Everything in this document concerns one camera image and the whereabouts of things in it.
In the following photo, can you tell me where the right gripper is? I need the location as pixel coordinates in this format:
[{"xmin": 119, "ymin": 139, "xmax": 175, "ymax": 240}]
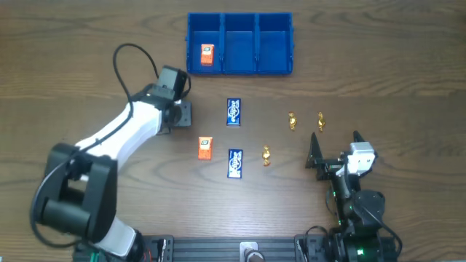
[{"xmin": 304, "ymin": 130, "xmax": 367, "ymax": 182}]

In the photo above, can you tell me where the blue tray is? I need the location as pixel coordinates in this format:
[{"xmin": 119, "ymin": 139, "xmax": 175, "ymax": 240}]
[{"xmin": 186, "ymin": 12, "xmax": 295, "ymax": 76}]

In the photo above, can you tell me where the orange candy box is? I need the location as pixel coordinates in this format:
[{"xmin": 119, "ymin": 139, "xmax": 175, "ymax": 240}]
[
  {"xmin": 197, "ymin": 136, "xmax": 214, "ymax": 162},
  {"xmin": 200, "ymin": 44, "xmax": 216, "ymax": 67}
]

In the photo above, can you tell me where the mounting rail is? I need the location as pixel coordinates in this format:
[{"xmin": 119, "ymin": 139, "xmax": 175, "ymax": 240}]
[{"xmin": 72, "ymin": 235, "xmax": 398, "ymax": 262}]

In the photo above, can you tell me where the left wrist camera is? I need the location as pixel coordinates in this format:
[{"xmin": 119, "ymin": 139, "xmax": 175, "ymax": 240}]
[{"xmin": 157, "ymin": 65, "xmax": 184, "ymax": 96}]

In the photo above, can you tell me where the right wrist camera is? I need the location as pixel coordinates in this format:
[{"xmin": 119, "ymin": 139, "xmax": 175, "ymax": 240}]
[{"xmin": 334, "ymin": 141, "xmax": 376, "ymax": 178}]

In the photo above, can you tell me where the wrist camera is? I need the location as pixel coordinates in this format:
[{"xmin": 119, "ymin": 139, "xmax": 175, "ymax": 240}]
[
  {"xmin": 157, "ymin": 65, "xmax": 184, "ymax": 96},
  {"xmin": 334, "ymin": 141, "xmax": 376, "ymax": 178}
]

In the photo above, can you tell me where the black cable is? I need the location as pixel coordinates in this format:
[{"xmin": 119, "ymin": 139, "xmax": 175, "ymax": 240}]
[
  {"xmin": 29, "ymin": 42, "xmax": 192, "ymax": 249},
  {"xmin": 358, "ymin": 204, "xmax": 403, "ymax": 261}
]

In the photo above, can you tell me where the blue candy pack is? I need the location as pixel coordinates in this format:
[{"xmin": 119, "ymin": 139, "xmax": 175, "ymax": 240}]
[
  {"xmin": 226, "ymin": 98, "xmax": 242, "ymax": 127},
  {"xmin": 226, "ymin": 148, "xmax": 244, "ymax": 180}
]

